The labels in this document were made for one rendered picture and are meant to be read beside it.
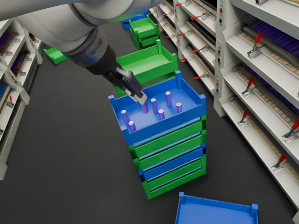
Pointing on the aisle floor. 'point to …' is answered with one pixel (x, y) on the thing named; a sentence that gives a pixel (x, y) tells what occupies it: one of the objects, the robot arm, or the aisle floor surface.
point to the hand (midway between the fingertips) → (136, 94)
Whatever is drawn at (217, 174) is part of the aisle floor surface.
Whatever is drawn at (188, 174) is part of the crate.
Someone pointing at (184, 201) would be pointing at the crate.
